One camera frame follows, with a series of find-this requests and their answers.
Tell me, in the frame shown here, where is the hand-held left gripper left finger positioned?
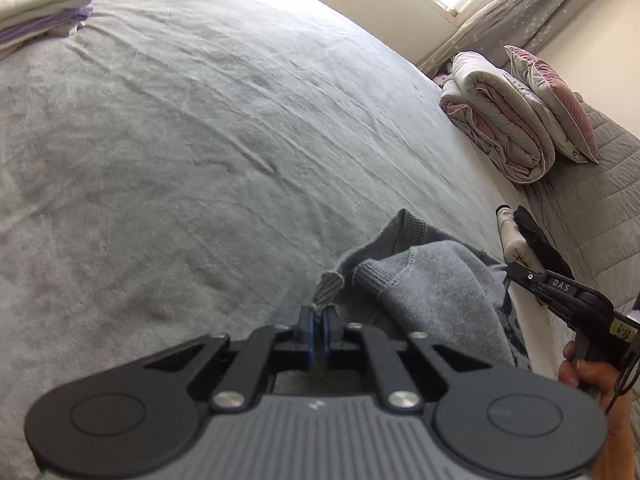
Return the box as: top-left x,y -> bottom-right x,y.
142,306 -> 317,412

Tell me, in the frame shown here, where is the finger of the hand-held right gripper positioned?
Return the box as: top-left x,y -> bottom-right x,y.
532,287 -> 580,326
504,261 -> 551,288

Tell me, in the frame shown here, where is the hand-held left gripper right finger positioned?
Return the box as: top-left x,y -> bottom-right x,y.
322,307 -> 482,412

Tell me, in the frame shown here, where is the grey knit sweater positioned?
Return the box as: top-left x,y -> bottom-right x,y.
312,208 -> 532,373

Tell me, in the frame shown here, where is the person's right hand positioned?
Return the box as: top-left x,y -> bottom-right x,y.
557,342 -> 640,431

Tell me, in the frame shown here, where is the folded cream garment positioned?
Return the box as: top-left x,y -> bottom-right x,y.
496,205 -> 546,273

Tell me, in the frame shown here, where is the folded black garment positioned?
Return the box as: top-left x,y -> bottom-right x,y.
515,205 -> 576,278

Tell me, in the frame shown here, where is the grey quilted headboard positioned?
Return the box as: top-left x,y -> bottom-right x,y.
522,92 -> 640,311

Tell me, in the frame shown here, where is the folded grey pink quilt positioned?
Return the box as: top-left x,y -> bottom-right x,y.
440,51 -> 557,184

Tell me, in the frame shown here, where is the pink grey pillow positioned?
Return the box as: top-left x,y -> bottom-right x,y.
504,45 -> 600,165

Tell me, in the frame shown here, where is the grey patterned curtain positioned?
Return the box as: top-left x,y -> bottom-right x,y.
417,0 -> 613,73

